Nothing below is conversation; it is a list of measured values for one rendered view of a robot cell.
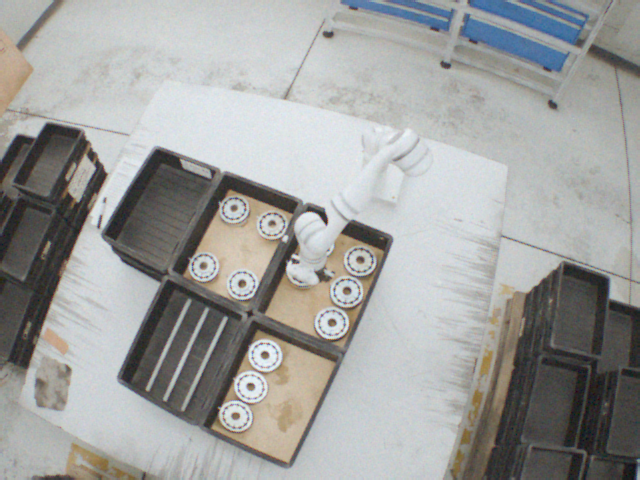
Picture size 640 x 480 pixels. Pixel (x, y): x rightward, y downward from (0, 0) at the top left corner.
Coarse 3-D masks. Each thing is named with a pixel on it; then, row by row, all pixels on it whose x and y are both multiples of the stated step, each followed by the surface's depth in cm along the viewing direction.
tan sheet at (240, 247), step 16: (256, 208) 174; (272, 208) 174; (224, 224) 171; (256, 224) 171; (208, 240) 169; (224, 240) 169; (240, 240) 169; (256, 240) 169; (224, 256) 167; (240, 256) 167; (256, 256) 167; (224, 272) 164; (256, 272) 165; (208, 288) 162; (224, 288) 162
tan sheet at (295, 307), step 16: (336, 240) 170; (352, 240) 170; (336, 256) 168; (336, 272) 166; (288, 288) 163; (320, 288) 163; (368, 288) 164; (272, 304) 161; (288, 304) 161; (304, 304) 161; (320, 304) 161; (288, 320) 159; (304, 320) 159; (352, 320) 159
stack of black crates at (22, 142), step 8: (16, 136) 242; (24, 136) 242; (32, 136) 241; (16, 144) 244; (24, 144) 252; (8, 152) 239; (16, 152) 247; (24, 152) 249; (0, 160) 235; (8, 160) 241; (16, 160) 247; (0, 168) 236; (8, 168) 243; (16, 168) 245; (0, 176) 238; (8, 176) 242; (0, 184) 239; (8, 184) 240; (8, 192) 238; (16, 192) 238
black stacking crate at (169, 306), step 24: (168, 288) 156; (168, 312) 158; (192, 312) 159; (216, 312) 159; (144, 336) 148; (168, 336) 155; (144, 360) 151; (168, 360) 152; (192, 360) 152; (216, 360) 153; (144, 384) 148; (168, 384) 149; (192, 408) 146
